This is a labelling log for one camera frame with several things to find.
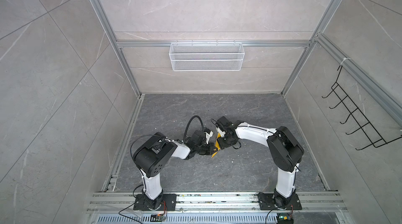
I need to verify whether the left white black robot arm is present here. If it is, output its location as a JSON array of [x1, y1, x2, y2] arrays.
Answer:
[[130, 128, 218, 210]]

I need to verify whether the white wire mesh basket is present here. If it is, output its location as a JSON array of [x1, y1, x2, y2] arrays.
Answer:
[[169, 42, 245, 72]]

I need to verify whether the left green circuit board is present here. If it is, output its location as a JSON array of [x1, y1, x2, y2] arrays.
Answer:
[[150, 214, 166, 222]]

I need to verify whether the aluminium front rail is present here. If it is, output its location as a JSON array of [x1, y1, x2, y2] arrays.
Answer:
[[85, 192, 348, 214]]

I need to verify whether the right green circuit board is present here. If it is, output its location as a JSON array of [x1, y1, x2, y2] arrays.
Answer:
[[277, 214, 294, 224]]

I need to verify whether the yellow square paper sheet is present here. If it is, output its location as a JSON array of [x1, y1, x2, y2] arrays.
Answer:
[[211, 141, 221, 158]]

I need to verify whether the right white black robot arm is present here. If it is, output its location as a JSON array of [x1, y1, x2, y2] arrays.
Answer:
[[214, 117, 304, 209]]

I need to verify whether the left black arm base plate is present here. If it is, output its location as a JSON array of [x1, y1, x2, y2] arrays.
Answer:
[[133, 193, 177, 211]]

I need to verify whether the black wire hook rack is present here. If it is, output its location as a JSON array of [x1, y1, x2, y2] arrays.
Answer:
[[321, 66, 402, 151]]

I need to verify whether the aluminium corner frame post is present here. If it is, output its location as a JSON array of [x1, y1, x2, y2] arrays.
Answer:
[[89, 0, 141, 98]]

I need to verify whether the green circuit board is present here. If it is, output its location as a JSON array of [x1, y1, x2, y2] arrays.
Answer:
[[150, 214, 166, 222], [277, 214, 294, 224]]

